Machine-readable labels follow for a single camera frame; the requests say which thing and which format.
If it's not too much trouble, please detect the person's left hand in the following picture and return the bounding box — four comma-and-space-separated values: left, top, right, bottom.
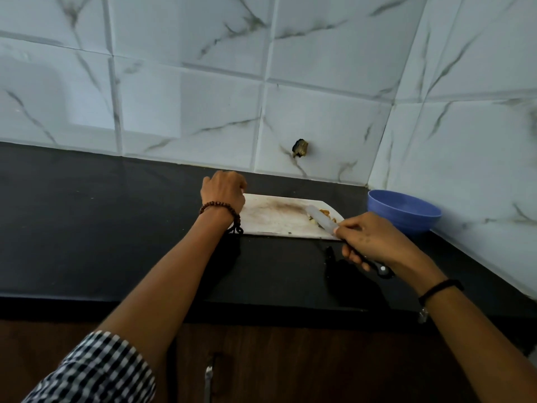
200, 170, 248, 215

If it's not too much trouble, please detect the person's right hand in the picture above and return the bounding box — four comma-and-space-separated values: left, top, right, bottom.
335, 212, 448, 297

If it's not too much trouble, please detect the blue plastic bowl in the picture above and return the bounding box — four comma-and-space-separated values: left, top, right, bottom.
367, 189, 443, 236

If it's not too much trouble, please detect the white cutting board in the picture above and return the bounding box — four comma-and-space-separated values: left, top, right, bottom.
239, 193, 345, 240

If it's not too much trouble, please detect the steel kitchen knife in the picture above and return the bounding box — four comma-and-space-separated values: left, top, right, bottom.
305, 205, 396, 280

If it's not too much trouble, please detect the person's right forearm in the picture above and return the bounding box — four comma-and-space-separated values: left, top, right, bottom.
421, 287, 537, 403

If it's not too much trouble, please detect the person's left forearm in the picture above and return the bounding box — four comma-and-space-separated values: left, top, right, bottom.
96, 207, 234, 365

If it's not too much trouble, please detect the black wristband with charm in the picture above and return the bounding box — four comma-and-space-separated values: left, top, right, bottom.
417, 279, 465, 324

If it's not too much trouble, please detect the black white checkered shirt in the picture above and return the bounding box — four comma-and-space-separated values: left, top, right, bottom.
21, 330, 157, 403

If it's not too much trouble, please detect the brown bead bracelet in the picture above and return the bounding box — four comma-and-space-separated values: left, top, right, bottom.
198, 200, 244, 236

